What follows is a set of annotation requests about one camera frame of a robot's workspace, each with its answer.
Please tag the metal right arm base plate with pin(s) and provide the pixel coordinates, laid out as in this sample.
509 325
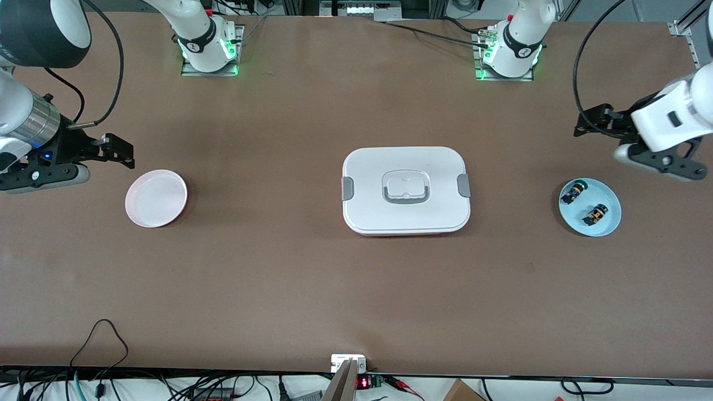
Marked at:
189 71

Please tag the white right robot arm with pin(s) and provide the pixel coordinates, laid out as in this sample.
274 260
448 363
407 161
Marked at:
16 106

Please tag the grey angled profile bar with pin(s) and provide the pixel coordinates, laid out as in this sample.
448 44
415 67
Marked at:
341 387

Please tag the white mounting block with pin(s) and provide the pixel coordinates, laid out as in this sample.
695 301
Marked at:
340 362

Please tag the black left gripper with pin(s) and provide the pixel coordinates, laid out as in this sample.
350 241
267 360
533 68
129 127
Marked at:
622 123

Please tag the brown cardboard box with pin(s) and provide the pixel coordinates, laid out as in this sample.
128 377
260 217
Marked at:
461 392

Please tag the green black switch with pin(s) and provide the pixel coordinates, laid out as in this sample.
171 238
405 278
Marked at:
575 192

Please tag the orange black switch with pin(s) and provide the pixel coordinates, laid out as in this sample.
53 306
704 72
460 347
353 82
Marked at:
595 215

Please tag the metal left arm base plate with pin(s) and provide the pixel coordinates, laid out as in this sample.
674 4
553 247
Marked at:
484 77

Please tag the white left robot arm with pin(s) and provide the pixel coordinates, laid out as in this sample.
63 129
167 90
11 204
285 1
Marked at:
663 122

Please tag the black power plug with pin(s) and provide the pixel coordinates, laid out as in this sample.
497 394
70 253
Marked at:
283 390

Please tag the light blue round plate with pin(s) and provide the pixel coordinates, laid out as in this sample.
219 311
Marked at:
607 195

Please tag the red digit display module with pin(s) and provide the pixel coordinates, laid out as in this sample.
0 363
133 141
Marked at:
363 382

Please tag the pink round plate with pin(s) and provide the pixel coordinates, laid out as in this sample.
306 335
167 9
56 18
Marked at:
156 199

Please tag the white lunch box grey clips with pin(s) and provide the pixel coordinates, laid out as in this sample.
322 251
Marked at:
406 214

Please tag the aluminium table edge profile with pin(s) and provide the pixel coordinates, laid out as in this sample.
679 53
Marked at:
680 28

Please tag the red black clip leads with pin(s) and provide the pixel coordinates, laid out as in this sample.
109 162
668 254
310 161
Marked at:
401 383

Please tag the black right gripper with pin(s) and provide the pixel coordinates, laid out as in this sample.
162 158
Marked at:
71 146

